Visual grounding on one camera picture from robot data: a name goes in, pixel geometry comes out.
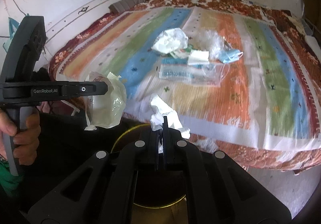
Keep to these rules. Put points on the yellowish clear plastic wrapper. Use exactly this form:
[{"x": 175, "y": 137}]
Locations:
[{"x": 105, "y": 110}]

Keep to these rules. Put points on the white tissue paper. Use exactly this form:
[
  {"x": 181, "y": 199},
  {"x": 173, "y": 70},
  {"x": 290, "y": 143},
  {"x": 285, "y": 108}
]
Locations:
[{"x": 160, "y": 110}]

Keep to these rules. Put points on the black gold-rimmed trash bin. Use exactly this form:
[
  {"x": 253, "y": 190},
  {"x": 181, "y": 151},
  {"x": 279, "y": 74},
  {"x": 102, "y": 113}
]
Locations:
[{"x": 155, "y": 187}]

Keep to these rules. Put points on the white pillow beside bed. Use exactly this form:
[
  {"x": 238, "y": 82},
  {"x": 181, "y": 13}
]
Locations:
[{"x": 313, "y": 44}]

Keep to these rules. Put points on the clear plastic bag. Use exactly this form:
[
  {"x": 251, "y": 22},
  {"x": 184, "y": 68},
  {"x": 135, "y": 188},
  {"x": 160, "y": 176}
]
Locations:
[{"x": 213, "y": 43}]

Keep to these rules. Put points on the green white medicine box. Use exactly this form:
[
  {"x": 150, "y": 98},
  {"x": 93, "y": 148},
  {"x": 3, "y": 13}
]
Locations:
[{"x": 180, "y": 53}]

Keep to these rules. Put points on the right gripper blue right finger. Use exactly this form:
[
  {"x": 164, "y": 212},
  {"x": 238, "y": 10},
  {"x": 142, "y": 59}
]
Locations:
[{"x": 168, "y": 143}]

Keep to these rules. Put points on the blue printed clear package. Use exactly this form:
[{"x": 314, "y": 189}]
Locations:
[{"x": 179, "y": 71}]

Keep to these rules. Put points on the blue surgical face mask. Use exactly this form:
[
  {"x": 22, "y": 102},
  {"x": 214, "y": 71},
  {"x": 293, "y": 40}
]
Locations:
[{"x": 229, "y": 56}]

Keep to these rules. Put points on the white bed headboard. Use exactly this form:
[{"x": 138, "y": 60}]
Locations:
[{"x": 73, "y": 23}]

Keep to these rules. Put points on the white tissue sheet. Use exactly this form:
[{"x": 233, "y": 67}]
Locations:
[{"x": 198, "y": 57}]

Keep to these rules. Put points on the grey folded cloth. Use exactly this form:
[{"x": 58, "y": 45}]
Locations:
[{"x": 124, "y": 5}]

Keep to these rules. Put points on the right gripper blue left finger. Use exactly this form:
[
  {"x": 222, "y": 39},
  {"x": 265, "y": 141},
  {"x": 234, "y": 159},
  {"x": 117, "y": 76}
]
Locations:
[{"x": 155, "y": 144}]

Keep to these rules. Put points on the person left hand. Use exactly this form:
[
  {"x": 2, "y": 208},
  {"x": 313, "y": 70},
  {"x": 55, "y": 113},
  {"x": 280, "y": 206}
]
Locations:
[{"x": 26, "y": 141}]

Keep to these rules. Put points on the striped colourful bed mat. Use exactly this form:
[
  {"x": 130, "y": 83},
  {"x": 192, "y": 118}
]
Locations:
[{"x": 264, "y": 100}]

